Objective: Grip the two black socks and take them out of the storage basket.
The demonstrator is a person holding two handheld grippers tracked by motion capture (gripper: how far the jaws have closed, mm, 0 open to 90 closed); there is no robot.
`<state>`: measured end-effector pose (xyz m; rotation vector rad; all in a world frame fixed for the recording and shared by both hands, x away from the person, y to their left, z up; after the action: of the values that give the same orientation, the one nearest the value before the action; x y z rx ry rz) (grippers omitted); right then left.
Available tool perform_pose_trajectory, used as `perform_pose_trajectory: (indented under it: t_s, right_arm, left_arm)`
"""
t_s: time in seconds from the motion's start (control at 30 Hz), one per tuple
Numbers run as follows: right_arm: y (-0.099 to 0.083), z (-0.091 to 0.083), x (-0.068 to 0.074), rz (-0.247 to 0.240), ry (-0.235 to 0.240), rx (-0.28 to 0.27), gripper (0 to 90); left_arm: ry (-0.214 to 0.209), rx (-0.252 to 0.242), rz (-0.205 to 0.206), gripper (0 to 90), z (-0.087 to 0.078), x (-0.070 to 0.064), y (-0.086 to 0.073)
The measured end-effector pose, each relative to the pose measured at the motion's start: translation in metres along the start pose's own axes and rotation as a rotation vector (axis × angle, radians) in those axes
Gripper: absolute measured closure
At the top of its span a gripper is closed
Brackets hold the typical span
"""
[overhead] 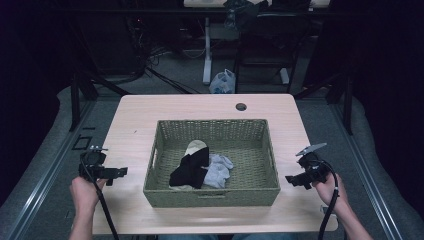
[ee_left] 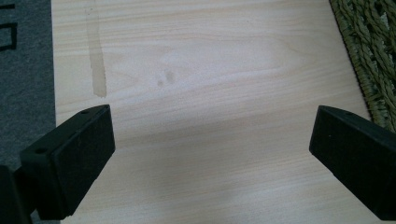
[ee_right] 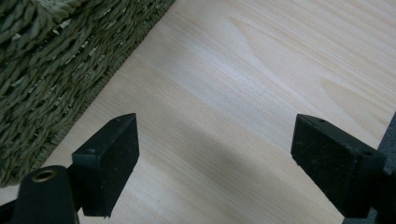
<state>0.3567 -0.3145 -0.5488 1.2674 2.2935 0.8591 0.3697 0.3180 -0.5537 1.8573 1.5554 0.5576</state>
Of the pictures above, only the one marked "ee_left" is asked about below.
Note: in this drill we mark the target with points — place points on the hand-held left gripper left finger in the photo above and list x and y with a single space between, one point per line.
71 158

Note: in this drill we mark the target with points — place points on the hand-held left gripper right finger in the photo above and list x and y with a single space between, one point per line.
358 149

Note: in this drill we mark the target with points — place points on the woven green straw basket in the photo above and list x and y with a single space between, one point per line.
372 46

